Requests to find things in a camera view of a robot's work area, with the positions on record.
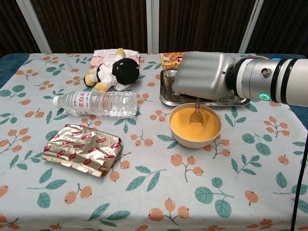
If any yellow bowl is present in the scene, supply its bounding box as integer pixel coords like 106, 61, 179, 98
169, 103, 222, 149

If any floral print tablecloth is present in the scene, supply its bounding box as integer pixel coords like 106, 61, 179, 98
0, 52, 308, 231

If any dark ribbed partition panel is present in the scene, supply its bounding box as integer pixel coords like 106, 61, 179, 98
240, 0, 308, 57
146, 0, 264, 54
16, 0, 159, 54
0, 0, 52, 58

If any metal spoon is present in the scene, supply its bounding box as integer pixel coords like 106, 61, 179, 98
189, 97, 204, 126

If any pink wet wipes pack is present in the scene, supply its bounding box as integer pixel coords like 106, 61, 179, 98
90, 49, 141, 68

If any rectangular steel tray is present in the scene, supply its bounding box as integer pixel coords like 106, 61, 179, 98
159, 69, 251, 107

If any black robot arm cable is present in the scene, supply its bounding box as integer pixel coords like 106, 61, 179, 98
290, 133, 308, 231

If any gold foil snack bag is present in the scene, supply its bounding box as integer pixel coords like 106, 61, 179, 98
41, 124, 124, 178

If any plush doll with black hair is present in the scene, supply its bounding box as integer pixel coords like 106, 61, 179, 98
84, 48, 141, 92

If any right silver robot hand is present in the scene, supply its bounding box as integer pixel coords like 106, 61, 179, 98
173, 51, 238, 101

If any orange curry box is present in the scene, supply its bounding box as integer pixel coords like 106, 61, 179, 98
160, 51, 185, 70

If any clear plastic water bottle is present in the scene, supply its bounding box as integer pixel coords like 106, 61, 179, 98
52, 90, 138, 118

